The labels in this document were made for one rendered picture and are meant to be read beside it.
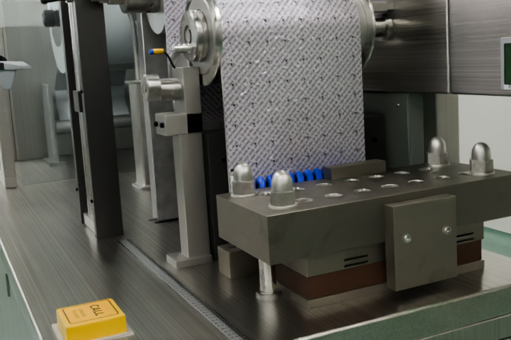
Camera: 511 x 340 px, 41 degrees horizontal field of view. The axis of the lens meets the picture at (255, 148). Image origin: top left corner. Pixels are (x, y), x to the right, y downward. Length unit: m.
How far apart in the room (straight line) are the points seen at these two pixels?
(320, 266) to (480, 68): 0.37
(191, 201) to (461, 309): 0.42
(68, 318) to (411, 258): 0.43
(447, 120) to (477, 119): 3.11
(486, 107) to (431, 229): 3.53
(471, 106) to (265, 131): 3.56
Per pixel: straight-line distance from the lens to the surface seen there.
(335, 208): 0.85
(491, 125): 4.41
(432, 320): 0.90
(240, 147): 1.00
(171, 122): 1.04
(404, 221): 0.89
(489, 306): 0.96
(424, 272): 0.93
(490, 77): 1.02
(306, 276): 0.87
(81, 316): 0.86
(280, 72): 1.02
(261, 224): 0.82
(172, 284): 1.01
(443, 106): 1.37
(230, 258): 1.00
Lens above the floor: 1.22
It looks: 8 degrees down
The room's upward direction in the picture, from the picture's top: 3 degrees counter-clockwise
